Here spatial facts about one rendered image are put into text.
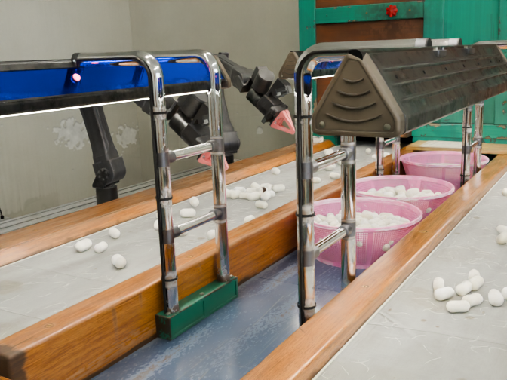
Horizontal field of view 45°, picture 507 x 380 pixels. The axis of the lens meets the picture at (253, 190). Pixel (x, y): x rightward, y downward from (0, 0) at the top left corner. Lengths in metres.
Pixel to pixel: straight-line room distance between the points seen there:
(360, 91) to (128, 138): 3.70
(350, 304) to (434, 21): 1.57
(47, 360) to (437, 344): 0.50
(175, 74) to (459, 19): 1.33
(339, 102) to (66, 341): 0.51
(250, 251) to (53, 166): 2.65
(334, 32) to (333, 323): 1.75
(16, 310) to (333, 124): 0.64
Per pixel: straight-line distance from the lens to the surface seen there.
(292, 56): 1.64
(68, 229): 1.36
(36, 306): 1.03
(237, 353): 0.95
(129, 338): 0.97
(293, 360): 0.74
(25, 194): 3.67
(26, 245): 1.29
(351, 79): 0.52
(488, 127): 2.29
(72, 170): 3.86
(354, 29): 2.42
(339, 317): 0.84
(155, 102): 0.92
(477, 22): 2.29
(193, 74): 1.23
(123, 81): 1.07
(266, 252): 1.28
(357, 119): 0.52
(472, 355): 0.83
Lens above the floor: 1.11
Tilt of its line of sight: 13 degrees down
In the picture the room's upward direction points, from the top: 2 degrees counter-clockwise
